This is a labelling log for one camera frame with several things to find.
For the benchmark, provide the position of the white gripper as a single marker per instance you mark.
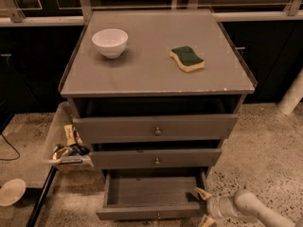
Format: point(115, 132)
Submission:
point(215, 206)

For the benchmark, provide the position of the grey bottom drawer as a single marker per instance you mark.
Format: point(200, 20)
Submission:
point(153, 194)

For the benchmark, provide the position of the grey drawer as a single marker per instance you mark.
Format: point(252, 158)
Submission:
point(128, 159)
point(153, 194)
point(155, 128)

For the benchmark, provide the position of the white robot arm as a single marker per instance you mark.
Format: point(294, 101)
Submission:
point(243, 206)

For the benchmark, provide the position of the grey middle drawer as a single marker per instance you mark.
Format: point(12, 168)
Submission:
point(128, 159)

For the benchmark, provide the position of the grey drawer cabinet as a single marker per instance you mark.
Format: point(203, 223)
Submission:
point(145, 81)

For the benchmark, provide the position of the grey top drawer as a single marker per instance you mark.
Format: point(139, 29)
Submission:
point(155, 128)

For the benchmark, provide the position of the white pole at right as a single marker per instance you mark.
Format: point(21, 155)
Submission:
point(293, 95)

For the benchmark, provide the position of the green and yellow sponge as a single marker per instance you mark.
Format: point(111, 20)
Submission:
point(186, 58)

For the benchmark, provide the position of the beige snack packet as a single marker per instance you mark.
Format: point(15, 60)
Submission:
point(69, 134)

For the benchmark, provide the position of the gold and dark snack packets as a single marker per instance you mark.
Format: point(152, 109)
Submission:
point(72, 150)

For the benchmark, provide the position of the black floor bar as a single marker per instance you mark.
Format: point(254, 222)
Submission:
point(42, 196)

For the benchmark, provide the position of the white ceramic bowl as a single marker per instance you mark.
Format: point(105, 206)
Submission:
point(111, 42)

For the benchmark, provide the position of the metal railing frame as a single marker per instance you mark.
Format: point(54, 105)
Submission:
point(80, 11)

